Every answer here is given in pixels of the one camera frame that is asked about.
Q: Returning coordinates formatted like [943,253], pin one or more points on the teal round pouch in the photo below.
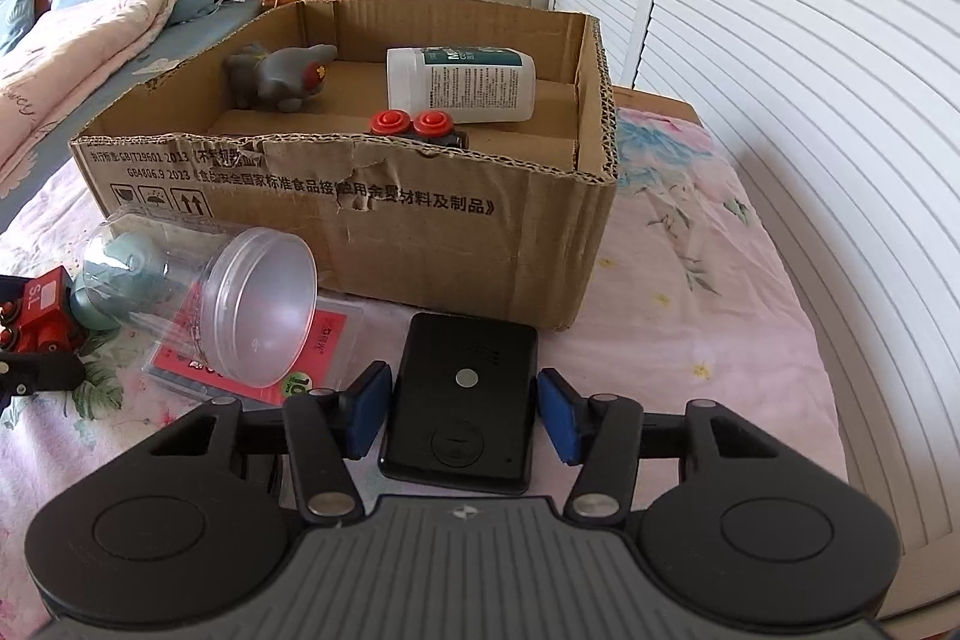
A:
[123,278]

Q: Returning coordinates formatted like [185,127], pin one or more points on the clear empty plastic jar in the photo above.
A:
[238,283]

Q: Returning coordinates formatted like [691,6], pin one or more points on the white pill bottle green label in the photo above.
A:
[473,85]

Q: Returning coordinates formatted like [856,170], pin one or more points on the brown cardboard box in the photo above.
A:
[506,227]

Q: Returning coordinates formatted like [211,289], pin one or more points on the pink folded quilt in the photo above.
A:
[61,62]

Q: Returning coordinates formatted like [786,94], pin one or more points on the red toy fire truck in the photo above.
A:
[40,321]

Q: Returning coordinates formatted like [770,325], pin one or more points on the red card game case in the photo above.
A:
[267,374]

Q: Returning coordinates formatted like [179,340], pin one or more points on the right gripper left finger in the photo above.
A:
[324,429]

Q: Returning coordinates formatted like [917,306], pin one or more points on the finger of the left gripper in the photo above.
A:
[23,374]

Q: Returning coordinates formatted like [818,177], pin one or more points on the grey elephant toy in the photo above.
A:
[282,80]

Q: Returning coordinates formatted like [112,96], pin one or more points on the black rectangular device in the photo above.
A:
[463,407]

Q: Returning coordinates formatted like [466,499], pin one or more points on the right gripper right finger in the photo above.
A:
[602,436]

